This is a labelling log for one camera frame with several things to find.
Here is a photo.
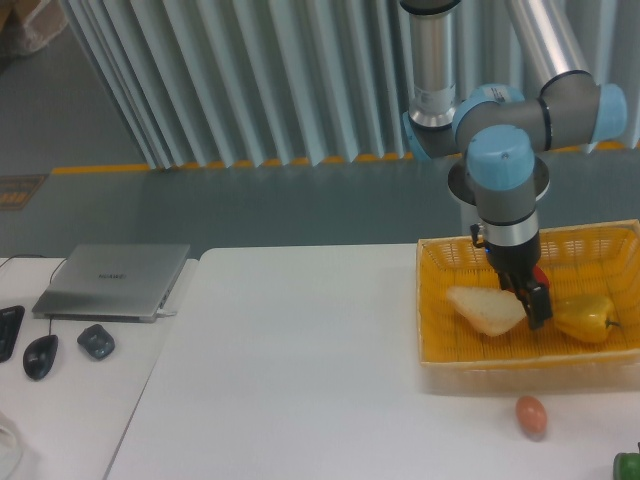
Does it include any slice of white bread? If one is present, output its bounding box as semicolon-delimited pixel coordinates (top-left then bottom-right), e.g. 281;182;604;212
446;286;526;337

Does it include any silver laptop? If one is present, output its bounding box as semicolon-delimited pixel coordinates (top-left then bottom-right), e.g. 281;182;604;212
32;244;190;322

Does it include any brown egg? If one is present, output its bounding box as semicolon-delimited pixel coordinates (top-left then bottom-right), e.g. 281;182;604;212
515;396;548;436

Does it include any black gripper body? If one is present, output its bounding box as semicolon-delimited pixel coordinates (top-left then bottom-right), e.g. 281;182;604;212
470;224;541;288

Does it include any dark grey small device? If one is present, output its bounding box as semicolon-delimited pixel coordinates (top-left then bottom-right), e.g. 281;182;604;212
77;324;116;361

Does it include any white folding screen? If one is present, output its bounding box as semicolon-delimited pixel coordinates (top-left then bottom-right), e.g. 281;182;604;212
63;1;639;169

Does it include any black computer mouse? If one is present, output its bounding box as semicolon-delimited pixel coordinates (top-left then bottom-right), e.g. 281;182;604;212
23;334;59;381

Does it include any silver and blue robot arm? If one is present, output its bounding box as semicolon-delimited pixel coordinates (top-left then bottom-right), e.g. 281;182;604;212
402;1;627;330

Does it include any black mouse cable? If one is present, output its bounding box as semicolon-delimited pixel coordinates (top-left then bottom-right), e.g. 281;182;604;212
0;253;68;337

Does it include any red bell pepper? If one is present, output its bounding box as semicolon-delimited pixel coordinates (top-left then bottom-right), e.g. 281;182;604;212
533;265;550;289

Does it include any yellow bell pepper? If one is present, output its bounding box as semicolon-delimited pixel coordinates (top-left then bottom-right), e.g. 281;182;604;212
553;294;622;344

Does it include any yellow woven basket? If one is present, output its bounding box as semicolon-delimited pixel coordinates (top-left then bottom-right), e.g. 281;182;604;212
416;220;639;370

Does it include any green object at edge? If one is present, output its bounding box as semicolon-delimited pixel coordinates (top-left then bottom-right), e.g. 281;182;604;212
612;452;640;480

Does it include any brown cardboard box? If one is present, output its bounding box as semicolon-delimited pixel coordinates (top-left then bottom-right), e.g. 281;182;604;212
1;0;68;59

